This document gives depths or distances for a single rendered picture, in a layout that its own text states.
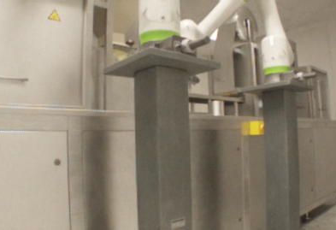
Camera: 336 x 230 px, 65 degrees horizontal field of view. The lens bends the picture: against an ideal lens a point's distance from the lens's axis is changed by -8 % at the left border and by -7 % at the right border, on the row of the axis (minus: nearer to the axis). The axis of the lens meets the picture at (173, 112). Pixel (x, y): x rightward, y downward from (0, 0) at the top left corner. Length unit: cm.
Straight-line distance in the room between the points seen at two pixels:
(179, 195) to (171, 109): 24
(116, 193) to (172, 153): 35
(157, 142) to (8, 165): 45
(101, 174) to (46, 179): 19
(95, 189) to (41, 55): 56
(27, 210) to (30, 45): 61
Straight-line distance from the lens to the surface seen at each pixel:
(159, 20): 84
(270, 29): 160
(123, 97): 136
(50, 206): 97
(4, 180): 93
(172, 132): 79
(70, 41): 124
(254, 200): 167
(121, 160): 105
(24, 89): 114
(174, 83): 81
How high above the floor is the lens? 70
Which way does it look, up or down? 5 degrees up
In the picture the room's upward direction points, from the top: 2 degrees counter-clockwise
